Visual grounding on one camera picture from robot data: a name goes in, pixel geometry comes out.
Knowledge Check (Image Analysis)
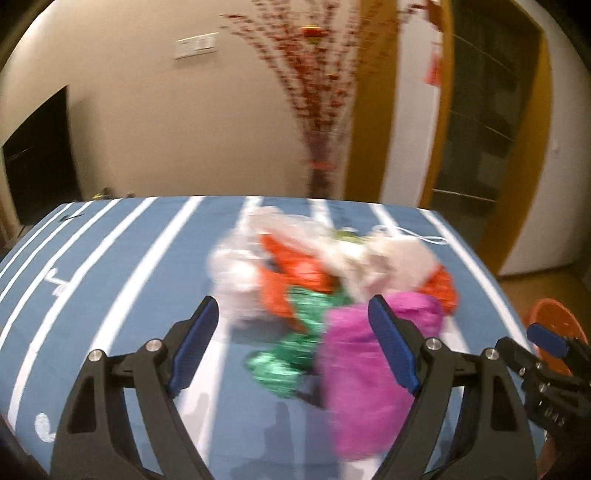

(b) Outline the white wall switch plate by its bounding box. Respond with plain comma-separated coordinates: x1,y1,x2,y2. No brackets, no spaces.
173,32,218,60

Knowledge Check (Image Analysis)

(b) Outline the red berry branch bouquet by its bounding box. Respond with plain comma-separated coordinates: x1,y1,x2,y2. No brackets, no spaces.
221,1,442,198

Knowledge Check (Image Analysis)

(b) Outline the green plastic bag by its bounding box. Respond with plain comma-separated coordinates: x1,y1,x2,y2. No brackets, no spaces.
245,286,353,398

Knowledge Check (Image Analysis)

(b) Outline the white translucent plastic bag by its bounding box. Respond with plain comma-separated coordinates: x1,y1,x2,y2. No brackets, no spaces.
208,206,441,320

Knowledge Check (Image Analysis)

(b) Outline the wooden framed glass door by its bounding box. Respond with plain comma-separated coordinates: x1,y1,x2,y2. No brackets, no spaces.
420,1,553,275

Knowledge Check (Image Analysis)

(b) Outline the orange plastic waste basket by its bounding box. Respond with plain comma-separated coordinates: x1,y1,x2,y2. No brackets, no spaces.
524,298,589,479

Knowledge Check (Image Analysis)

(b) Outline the red plastic bag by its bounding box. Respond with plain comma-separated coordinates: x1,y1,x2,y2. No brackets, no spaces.
418,265,460,315
259,234,339,333

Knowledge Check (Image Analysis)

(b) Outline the magenta plastic bag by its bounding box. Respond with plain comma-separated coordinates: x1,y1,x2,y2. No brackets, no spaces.
315,291,447,462

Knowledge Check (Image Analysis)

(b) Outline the black television screen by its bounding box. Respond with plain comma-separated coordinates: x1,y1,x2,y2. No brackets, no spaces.
2,87,82,226

